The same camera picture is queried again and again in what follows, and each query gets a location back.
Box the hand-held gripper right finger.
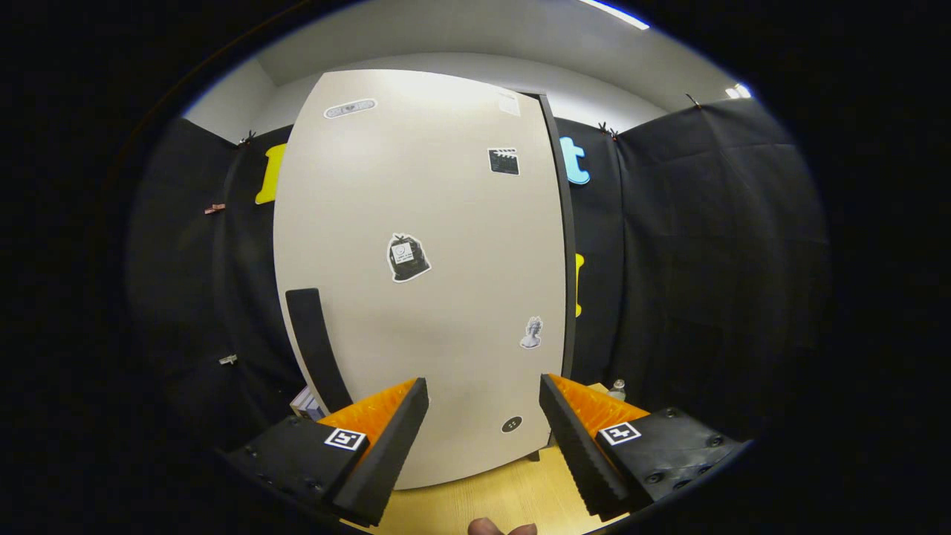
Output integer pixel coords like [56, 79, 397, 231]
[539, 373, 747, 521]

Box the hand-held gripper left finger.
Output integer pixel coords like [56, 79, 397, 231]
[223, 377, 430, 528]

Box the beige shoe cabinet door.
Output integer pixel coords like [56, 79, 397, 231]
[273, 68, 567, 491]

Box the black door handle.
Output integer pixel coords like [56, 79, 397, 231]
[285, 288, 354, 414]

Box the grey shoe cabinet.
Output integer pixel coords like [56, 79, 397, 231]
[513, 91, 579, 461]

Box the white book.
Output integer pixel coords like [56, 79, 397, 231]
[290, 384, 326, 421]

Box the black backdrop cloth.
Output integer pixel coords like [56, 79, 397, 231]
[126, 97, 829, 454]

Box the long ceiling light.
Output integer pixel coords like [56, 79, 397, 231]
[578, 0, 651, 31]

